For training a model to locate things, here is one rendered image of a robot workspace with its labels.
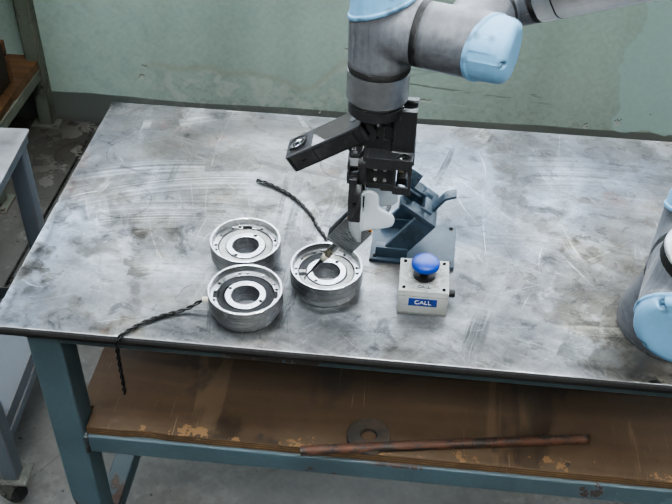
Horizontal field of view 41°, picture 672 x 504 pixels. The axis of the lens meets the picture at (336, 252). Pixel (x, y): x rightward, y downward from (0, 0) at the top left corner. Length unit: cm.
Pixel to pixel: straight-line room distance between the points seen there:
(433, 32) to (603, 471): 77
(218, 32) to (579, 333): 192
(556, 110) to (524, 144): 136
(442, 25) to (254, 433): 74
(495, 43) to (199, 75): 213
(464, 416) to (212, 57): 181
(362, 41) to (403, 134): 14
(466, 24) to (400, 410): 71
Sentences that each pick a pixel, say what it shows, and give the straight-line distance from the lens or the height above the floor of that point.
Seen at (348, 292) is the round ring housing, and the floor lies 83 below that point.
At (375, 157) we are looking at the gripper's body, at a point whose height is 107.
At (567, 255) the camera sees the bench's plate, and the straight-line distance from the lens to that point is 144.
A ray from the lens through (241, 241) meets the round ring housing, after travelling 138.
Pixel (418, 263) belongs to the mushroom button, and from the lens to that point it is 127.
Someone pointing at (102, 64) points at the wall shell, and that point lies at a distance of 313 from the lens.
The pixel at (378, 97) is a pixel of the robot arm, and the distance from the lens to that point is 107.
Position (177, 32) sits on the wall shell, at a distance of 300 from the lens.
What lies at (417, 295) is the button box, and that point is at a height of 84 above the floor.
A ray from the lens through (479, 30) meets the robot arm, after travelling 101.
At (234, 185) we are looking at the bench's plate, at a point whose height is 80.
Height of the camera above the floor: 170
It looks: 40 degrees down
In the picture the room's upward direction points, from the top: 2 degrees clockwise
